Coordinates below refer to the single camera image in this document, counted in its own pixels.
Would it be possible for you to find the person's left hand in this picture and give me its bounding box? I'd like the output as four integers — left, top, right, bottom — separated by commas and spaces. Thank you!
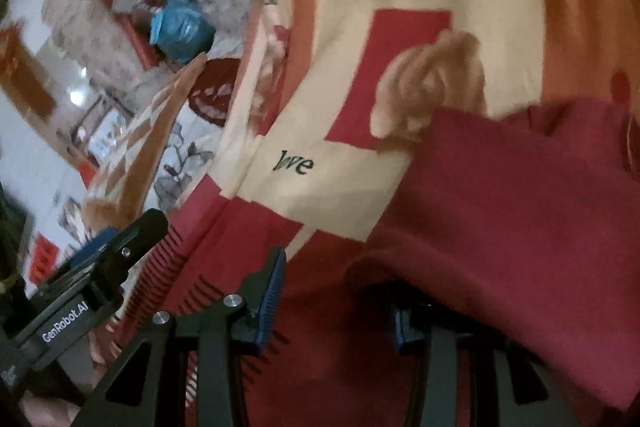
19, 336, 122, 427

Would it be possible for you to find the orange brown patterned quilt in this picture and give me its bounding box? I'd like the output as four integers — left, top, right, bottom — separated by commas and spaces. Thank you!
81, 53, 241, 233

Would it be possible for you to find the red cream patchwork blanket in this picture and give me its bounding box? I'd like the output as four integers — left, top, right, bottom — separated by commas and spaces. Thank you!
118, 0, 639, 426

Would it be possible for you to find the maroon red sweater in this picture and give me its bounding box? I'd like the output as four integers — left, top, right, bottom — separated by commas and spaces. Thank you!
346, 98, 639, 426

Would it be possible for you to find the blue plastic bag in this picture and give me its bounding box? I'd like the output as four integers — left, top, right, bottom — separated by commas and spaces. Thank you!
150, 0, 216, 64

